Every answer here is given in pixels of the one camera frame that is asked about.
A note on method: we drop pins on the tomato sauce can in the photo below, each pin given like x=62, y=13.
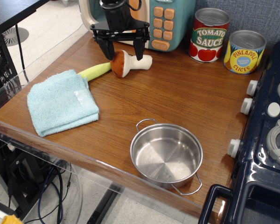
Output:
x=208, y=34

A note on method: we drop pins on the white stove knob middle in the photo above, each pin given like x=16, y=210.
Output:
x=246, y=106

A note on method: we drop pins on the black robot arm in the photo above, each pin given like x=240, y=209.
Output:
x=112, y=2

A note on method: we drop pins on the black desk frame left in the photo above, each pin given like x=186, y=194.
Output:
x=11, y=13

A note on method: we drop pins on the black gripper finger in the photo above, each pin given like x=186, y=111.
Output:
x=138, y=47
x=107, y=48

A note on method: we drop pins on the yellow green plush corn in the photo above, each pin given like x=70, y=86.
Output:
x=95, y=71

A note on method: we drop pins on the white stove knob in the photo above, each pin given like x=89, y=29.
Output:
x=233, y=147
x=246, y=106
x=252, y=86

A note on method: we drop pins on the light blue folded towel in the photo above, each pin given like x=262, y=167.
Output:
x=61, y=102

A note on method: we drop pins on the pineapple slices can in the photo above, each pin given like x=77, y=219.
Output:
x=244, y=51

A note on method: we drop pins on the stainless steel pot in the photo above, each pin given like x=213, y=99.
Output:
x=167, y=155

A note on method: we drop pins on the dark blue toy stove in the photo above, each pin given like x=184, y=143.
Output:
x=254, y=195

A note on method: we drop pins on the white stove knob top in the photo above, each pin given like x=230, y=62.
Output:
x=252, y=86

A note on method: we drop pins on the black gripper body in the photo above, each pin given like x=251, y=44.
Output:
x=117, y=24

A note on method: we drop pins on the teal toy microwave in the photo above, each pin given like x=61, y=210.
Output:
x=169, y=21

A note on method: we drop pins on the white stove knob bottom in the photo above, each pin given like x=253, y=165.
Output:
x=233, y=147

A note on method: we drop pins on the brown white plush mushroom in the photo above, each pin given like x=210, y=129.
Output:
x=122, y=63

